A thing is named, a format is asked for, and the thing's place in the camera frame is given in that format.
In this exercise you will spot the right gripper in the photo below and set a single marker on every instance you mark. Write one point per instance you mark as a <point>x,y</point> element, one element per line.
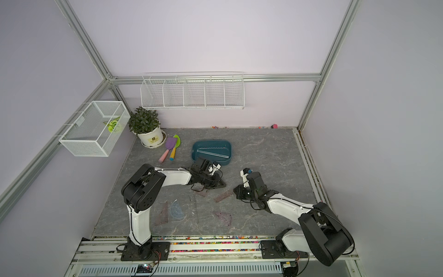
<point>238,192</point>

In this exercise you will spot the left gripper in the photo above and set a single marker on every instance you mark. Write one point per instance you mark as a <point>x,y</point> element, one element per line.
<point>214,183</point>

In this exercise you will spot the clear straight ruler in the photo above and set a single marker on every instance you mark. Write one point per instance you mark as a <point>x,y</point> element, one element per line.
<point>220,152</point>

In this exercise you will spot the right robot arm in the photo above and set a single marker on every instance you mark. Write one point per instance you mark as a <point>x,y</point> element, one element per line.
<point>323,234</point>

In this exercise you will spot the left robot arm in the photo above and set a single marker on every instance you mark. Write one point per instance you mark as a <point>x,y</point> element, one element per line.
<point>142,189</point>

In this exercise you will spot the teal plastic storage box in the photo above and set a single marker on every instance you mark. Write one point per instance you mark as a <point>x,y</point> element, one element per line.
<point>211,143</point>

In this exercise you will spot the clear long ruler on table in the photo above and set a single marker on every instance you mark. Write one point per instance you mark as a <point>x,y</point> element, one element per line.
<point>195,208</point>

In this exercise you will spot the white pot saucer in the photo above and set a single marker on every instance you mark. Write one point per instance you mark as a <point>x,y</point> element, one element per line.
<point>165,137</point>

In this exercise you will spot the white plant pot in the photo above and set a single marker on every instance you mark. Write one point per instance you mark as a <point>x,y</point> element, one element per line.
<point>152,138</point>

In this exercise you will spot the green potted plant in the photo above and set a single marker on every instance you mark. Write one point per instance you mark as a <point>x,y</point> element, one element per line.
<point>143,121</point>

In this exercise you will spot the green item in basket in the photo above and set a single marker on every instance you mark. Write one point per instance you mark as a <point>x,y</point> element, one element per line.
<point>114,125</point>

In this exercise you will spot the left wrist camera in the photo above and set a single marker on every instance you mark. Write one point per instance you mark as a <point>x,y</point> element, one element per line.
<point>213,168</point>

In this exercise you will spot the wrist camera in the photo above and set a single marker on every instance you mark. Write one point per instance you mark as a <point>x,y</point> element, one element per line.
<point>244,173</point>
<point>213,168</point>

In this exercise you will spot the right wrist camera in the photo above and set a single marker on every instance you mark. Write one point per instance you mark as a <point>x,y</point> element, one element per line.
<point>244,173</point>

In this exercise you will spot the green shovel yellow handle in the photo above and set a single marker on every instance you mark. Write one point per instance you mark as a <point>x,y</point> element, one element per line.
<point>177,144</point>

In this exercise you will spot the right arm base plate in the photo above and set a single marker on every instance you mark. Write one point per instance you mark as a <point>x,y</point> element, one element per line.
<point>273,249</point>

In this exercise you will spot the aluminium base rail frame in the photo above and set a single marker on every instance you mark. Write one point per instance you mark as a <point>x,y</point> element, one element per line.
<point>206,256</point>

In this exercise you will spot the white wire wall shelf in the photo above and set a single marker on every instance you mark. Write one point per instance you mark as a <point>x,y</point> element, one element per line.
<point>192,90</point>

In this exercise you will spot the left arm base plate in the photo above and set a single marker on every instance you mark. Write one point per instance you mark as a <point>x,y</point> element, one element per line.
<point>151,251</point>

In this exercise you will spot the white wire side basket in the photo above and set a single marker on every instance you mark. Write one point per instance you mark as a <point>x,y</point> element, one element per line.
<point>88,136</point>

